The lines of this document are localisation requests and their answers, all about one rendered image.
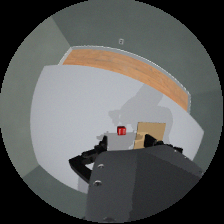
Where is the tan square mat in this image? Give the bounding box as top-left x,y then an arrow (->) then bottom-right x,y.
133,122 -> 166,149

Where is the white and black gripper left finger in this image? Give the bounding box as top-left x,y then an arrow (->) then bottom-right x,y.
69,136 -> 107,184

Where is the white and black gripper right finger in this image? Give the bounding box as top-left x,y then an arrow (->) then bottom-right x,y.
143,134 -> 183,153

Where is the red die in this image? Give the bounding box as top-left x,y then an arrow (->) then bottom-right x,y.
117,126 -> 126,135

